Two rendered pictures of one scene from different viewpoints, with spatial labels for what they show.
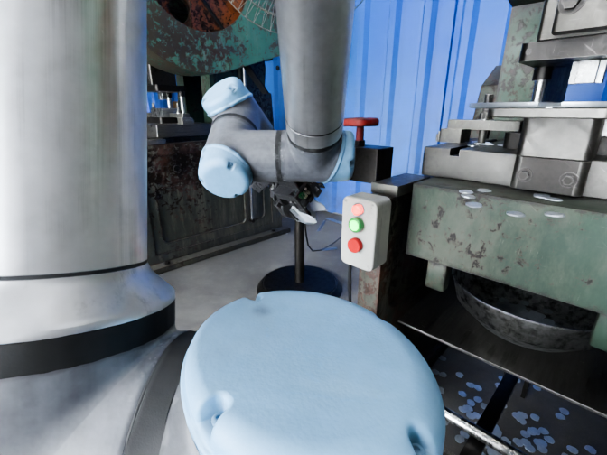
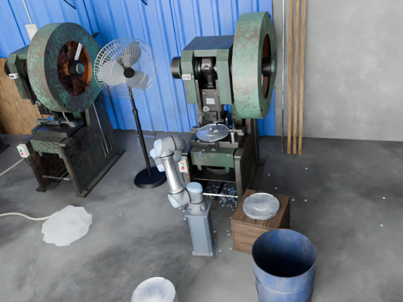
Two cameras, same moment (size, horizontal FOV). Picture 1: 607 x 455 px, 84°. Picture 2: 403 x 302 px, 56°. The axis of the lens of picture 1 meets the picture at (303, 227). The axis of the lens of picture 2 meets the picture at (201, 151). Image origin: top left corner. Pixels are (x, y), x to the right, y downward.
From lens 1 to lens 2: 2.75 m
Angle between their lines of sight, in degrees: 24
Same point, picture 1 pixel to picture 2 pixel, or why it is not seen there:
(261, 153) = not seen: hidden behind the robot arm
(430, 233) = (196, 160)
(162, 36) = (74, 105)
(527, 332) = (219, 171)
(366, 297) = (186, 177)
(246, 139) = not seen: hidden behind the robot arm
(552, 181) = (213, 146)
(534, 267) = (214, 162)
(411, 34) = (158, 45)
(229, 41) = (91, 90)
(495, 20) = not seen: hidden behind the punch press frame
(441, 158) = (193, 142)
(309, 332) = (193, 184)
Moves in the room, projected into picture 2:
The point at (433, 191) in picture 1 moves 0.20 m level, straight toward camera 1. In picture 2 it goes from (194, 152) to (196, 165)
